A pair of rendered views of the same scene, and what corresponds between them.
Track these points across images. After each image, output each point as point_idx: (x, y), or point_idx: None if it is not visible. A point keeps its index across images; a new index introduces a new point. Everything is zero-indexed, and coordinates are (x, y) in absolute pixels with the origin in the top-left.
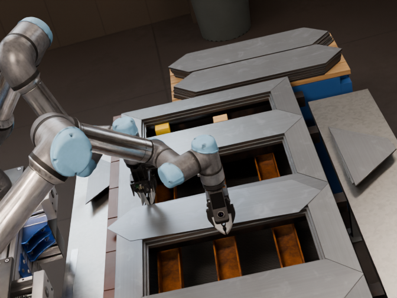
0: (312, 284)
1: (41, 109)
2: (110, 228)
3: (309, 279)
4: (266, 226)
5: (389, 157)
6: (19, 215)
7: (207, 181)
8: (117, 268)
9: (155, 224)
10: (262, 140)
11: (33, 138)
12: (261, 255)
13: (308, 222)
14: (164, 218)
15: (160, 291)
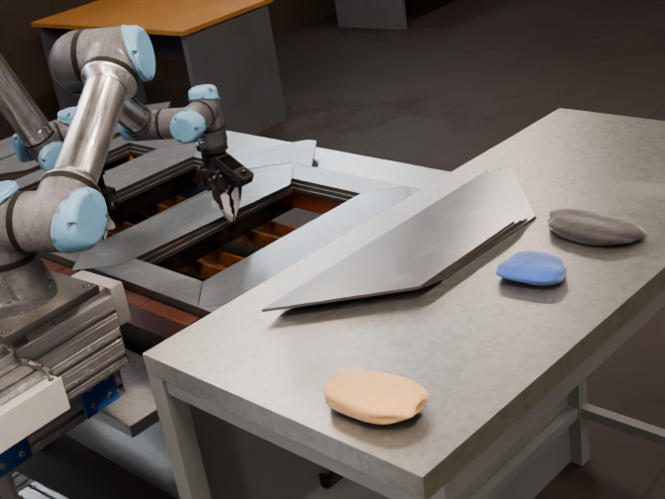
0: (372, 207)
1: (2, 75)
2: (76, 268)
3: (365, 206)
4: (246, 230)
5: None
6: (109, 128)
7: (216, 139)
8: (138, 282)
9: (134, 246)
10: (172, 169)
11: (73, 53)
12: None
13: (306, 190)
14: (140, 239)
15: None
